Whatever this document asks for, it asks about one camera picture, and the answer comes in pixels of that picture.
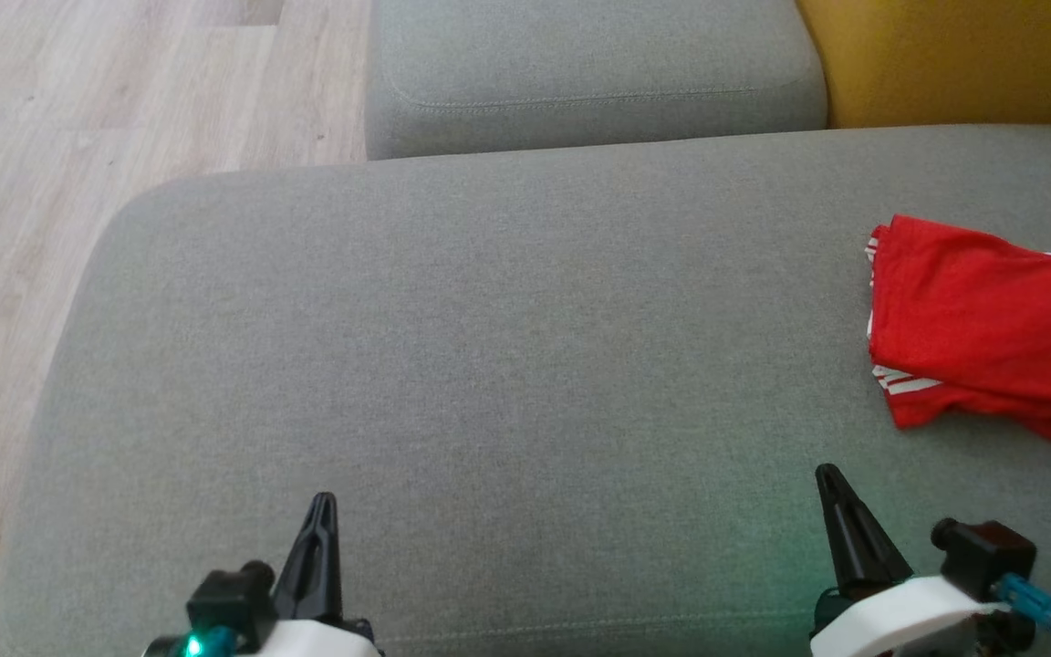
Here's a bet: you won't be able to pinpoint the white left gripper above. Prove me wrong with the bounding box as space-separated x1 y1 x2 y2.
234 493 385 657

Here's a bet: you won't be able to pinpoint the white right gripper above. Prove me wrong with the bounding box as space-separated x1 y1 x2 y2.
808 464 1037 657

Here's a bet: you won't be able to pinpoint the red shorts with white stripe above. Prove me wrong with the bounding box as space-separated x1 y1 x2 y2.
870 363 1051 448

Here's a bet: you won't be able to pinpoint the red jersey with white sleeves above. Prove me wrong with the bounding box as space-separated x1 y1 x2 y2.
868 214 1051 407

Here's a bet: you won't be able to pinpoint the large grey sofa seat cushion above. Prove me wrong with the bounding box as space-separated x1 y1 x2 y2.
0 123 1051 657

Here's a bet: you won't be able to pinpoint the yellow sofa backrest cushion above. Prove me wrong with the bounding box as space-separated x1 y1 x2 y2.
795 0 1051 130

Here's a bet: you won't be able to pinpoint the small grey sofa seat cushion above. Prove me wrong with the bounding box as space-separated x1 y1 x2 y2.
364 0 829 162

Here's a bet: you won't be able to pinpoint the teal left camera connector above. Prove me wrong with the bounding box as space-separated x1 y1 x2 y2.
144 625 239 657

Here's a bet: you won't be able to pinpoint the teal right camera connector cable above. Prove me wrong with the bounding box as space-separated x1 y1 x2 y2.
991 573 1051 657

